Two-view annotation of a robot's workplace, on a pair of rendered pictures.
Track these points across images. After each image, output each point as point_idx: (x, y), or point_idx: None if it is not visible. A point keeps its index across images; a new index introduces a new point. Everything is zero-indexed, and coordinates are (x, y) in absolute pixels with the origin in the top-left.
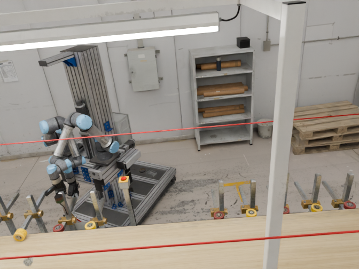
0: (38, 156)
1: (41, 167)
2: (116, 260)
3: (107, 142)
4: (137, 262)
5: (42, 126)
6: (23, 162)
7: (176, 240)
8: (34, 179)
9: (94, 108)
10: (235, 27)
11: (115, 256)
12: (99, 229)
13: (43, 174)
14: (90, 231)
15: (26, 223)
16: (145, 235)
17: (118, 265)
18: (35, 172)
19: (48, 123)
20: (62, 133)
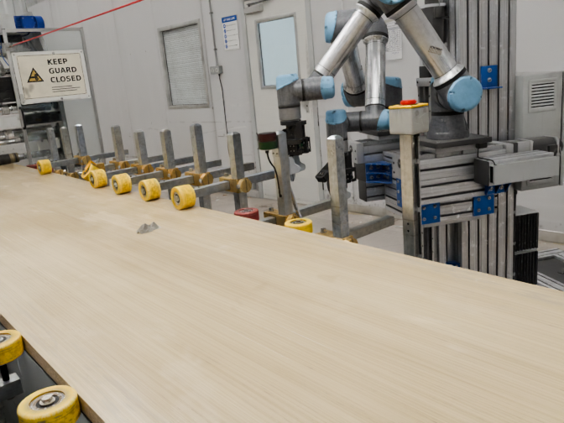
0: (396, 219)
1: (387, 232)
2: (263, 281)
3: (446, 71)
4: (298, 302)
5: (325, 18)
6: (368, 220)
7: (470, 311)
8: (363, 243)
9: (461, 13)
10: None
11: (270, 274)
12: (305, 232)
13: (381, 242)
14: (285, 230)
15: (207, 187)
16: (389, 271)
17: (253, 289)
18: (373, 236)
19: (338, 14)
20: (346, 23)
